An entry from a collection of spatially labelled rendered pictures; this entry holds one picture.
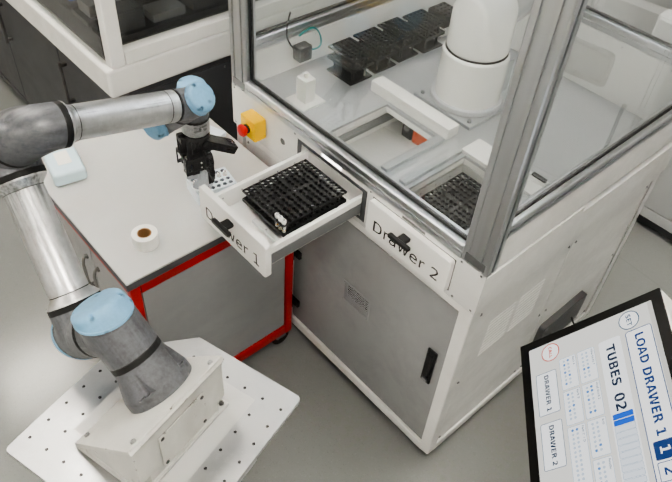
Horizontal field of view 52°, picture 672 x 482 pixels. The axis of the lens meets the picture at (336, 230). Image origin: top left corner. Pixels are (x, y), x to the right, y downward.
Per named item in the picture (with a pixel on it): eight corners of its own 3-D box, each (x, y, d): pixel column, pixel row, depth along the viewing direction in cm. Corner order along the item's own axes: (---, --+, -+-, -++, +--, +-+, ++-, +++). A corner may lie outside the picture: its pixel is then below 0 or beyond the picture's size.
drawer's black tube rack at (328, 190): (282, 243, 180) (282, 226, 175) (242, 207, 188) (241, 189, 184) (345, 208, 191) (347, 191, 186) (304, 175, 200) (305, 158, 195)
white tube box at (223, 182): (199, 205, 199) (198, 195, 196) (187, 188, 204) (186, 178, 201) (237, 192, 204) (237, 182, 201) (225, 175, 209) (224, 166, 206)
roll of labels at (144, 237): (127, 244, 186) (125, 234, 183) (146, 230, 190) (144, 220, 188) (145, 256, 184) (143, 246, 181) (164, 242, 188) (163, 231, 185)
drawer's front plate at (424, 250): (443, 293, 173) (451, 263, 166) (364, 229, 188) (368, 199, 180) (447, 290, 174) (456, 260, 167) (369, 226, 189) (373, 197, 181)
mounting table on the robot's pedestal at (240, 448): (173, 594, 136) (166, 572, 128) (18, 475, 151) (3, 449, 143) (300, 423, 164) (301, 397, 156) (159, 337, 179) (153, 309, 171)
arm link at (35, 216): (88, 369, 140) (-27, 117, 133) (61, 370, 151) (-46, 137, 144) (138, 342, 148) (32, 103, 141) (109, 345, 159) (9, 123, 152)
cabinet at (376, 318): (426, 470, 226) (477, 320, 170) (241, 284, 278) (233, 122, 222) (588, 325, 274) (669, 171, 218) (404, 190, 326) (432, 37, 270)
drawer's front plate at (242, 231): (266, 278, 173) (265, 248, 165) (201, 216, 188) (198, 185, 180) (271, 275, 174) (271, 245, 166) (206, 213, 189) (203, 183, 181)
